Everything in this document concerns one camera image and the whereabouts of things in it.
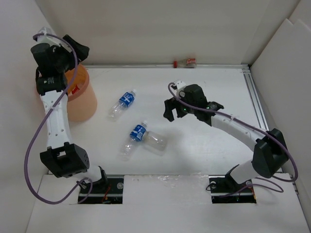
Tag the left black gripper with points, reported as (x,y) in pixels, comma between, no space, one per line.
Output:
(82,51)

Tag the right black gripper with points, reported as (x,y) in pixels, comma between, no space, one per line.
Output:
(170,104)

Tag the red label white bottle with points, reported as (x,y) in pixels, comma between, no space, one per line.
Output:
(76,88)

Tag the red cap brown label bottle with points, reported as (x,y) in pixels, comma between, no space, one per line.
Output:
(185,63)

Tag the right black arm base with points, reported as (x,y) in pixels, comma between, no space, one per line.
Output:
(224,190)

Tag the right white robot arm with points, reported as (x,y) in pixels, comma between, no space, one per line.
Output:
(268,147)

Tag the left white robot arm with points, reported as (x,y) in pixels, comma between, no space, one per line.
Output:
(62,157)

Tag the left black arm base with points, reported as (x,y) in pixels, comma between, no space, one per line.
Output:
(110,193)

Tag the orange plastic bin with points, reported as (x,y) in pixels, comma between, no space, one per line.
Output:
(81,99)

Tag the clear bottle without label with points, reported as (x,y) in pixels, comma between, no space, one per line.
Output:
(154,142)

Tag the blue label bottle lower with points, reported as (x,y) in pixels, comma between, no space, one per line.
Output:
(134,139)

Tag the blue label bottle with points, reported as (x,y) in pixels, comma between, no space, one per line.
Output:
(124,102)
(134,139)

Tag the blue label bottle upper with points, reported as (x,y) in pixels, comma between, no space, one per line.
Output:
(124,102)

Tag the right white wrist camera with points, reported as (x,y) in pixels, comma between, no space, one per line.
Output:
(179,86)

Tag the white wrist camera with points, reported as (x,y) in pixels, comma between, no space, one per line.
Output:
(179,86)
(47,39)

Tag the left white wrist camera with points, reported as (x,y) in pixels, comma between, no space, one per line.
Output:
(47,39)

